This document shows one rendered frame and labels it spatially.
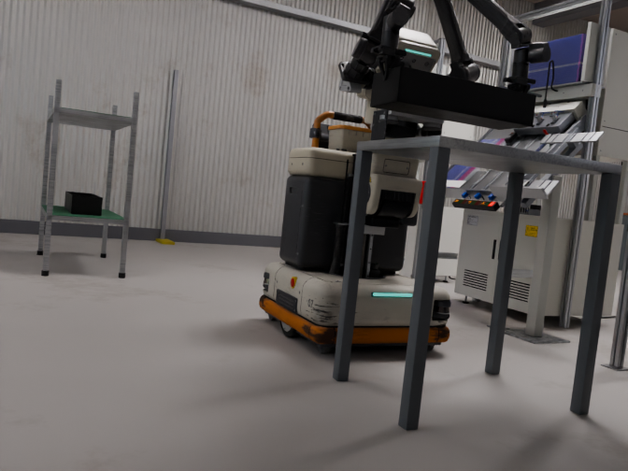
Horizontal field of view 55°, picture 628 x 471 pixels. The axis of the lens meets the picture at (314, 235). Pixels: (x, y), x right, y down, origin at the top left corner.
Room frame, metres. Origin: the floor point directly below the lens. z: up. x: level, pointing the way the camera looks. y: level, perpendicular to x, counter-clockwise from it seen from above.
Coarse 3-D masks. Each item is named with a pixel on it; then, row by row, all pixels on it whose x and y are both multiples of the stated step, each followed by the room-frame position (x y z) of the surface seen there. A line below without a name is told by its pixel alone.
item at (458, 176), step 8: (496, 144) 3.76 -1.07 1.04; (504, 144) 3.70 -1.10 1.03; (456, 168) 3.80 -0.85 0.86; (464, 168) 3.73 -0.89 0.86; (472, 168) 3.67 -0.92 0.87; (480, 168) 3.63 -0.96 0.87; (448, 176) 3.78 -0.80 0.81; (456, 176) 3.71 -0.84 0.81; (464, 176) 3.64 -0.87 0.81; (472, 176) 3.60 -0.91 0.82; (448, 184) 3.68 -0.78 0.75; (456, 184) 3.61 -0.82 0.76
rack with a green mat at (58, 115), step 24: (48, 120) 3.98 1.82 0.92; (72, 120) 3.77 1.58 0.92; (96, 120) 3.59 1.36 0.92; (120, 120) 3.49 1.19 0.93; (48, 144) 4.12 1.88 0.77; (48, 168) 4.13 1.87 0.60; (48, 192) 3.34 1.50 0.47; (48, 216) 3.34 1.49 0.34; (72, 216) 3.40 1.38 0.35; (96, 216) 3.56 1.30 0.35; (120, 216) 3.77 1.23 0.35; (48, 240) 3.34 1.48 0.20; (48, 264) 3.35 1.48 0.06; (120, 264) 3.54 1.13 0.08
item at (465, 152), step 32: (448, 160) 1.60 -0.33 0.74; (480, 160) 1.88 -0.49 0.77; (512, 160) 1.76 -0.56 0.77; (544, 160) 1.75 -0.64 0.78; (576, 160) 1.80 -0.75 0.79; (352, 192) 1.99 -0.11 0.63; (512, 192) 2.25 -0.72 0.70; (608, 192) 1.87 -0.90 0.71; (352, 224) 1.97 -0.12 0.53; (512, 224) 2.24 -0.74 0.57; (608, 224) 1.87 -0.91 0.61; (352, 256) 1.96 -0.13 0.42; (512, 256) 2.25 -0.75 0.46; (608, 256) 1.88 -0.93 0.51; (352, 288) 1.97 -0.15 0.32; (416, 288) 1.61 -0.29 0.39; (352, 320) 1.97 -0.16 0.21; (416, 320) 1.60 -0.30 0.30; (416, 352) 1.59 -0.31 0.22; (416, 384) 1.59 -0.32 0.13; (576, 384) 1.89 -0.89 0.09; (416, 416) 1.60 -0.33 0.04
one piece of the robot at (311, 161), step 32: (320, 128) 2.77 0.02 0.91; (320, 160) 2.55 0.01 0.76; (352, 160) 2.61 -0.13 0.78; (288, 192) 2.70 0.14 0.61; (320, 192) 2.55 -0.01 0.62; (288, 224) 2.67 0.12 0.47; (320, 224) 2.56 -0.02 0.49; (288, 256) 2.63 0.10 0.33; (320, 256) 2.57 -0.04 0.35; (384, 256) 2.70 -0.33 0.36
